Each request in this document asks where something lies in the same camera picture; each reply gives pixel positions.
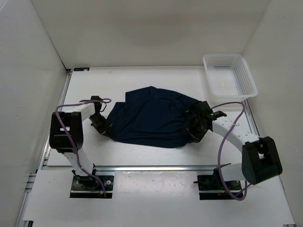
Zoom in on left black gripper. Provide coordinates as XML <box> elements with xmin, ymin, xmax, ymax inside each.
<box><xmin>88</xmin><ymin>114</ymin><xmax>112</xmax><ymax>137</ymax></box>

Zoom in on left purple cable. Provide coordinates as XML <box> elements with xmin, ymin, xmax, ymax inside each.
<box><xmin>55</xmin><ymin>98</ymin><xmax>112</xmax><ymax>198</ymax></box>

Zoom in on aluminium rail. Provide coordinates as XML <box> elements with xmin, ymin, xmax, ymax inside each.
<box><xmin>242</xmin><ymin>100</ymin><xmax>259</xmax><ymax>136</ymax></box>
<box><xmin>41</xmin><ymin>165</ymin><xmax>242</xmax><ymax>172</ymax></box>
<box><xmin>36</xmin><ymin>69</ymin><xmax>73</xmax><ymax>173</ymax></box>

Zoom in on aluminium left rail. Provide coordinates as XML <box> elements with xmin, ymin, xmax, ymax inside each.
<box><xmin>36</xmin><ymin>69</ymin><xmax>73</xmax><ymax>173</ymax></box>

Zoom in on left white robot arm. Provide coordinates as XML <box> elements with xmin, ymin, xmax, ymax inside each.
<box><xmin>49</xmin><ymin>96</ymin><xmax>112</xmax><ymax>189</ymax></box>

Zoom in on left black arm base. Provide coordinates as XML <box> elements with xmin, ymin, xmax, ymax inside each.
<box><xmin>70</xmin><ymin>174</ymin><xmax>115</xmax><ymax>199</ymax></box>

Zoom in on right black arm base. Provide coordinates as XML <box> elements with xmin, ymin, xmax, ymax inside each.
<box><xmin>193</xmin><ymin>175</ymin><xmax>244</xmax><ymax>201</ymax></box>

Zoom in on navy blue shorts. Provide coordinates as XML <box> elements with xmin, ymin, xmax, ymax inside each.
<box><xmin>107</xmin><ymin>87</ymin><xmax>199</xmax><ymax>148</ymax></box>

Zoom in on blue corner label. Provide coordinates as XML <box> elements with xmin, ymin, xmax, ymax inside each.
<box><xmin>73</xmin><ymin>67</ymin><xmax>90</xmax><ymax>71</ymax></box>

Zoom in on white plastic mesh basket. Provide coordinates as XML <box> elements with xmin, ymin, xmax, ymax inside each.
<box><xmin>203</xmin><ymin>53</ymin><xmax>258</xmax><ymax>101</ymax></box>

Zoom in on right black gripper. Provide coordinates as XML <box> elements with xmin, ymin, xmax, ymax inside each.
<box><xmin>180</xmin><ymin>113</ymin><xmax>208</xmax><ymax>143</ymax></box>

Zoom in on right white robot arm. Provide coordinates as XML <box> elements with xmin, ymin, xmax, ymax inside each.
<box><xmin>185</xmin><ymin>101</ymin><xmax>283</xmax><ymax>189</ymax></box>

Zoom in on aluminium front rail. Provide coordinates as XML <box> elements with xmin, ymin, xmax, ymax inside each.
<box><xmin>41</xmin><ymin>165</ymin><xmax>242</xmax><ymax>172</ymax></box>

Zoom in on aluminium right rail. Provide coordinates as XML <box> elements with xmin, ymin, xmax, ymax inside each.
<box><xmin>242</xmin><ymin>100</ymin><xmax>259</xmax><ymax>136</ymax></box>

